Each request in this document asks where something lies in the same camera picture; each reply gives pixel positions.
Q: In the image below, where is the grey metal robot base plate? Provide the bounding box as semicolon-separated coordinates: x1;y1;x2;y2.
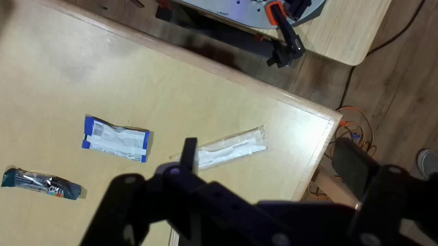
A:
175;0;328;30

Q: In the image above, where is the orange cable bundle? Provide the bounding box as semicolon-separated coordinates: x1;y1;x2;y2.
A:
336;104;377;158

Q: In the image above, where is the grey shoe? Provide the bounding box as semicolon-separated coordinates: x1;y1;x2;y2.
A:
414;146;438;180

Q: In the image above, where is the long white plastic object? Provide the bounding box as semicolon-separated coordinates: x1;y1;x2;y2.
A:
195;126;268;171

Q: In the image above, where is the black floor cable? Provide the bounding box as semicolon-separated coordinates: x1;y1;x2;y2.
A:
334;0;428;112

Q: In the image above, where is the black smartphone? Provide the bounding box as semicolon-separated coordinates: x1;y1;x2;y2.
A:
0;167;86;201

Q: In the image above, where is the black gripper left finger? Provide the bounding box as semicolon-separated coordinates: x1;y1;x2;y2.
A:
79;136;298;246

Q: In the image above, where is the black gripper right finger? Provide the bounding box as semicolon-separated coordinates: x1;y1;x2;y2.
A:
331;136;438;246

